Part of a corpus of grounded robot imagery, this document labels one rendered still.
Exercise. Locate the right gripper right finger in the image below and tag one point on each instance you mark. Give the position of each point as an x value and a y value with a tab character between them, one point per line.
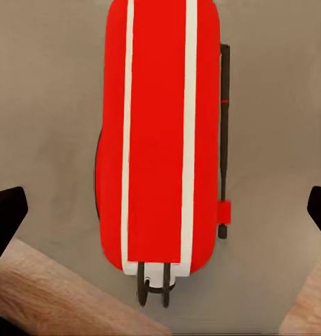
314	205

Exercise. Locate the radio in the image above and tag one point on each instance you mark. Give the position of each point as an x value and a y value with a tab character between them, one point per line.
156	165

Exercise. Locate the coffee table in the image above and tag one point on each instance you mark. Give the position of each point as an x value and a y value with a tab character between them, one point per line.
51	109

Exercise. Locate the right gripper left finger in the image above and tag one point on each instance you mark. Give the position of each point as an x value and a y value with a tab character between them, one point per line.
13	209

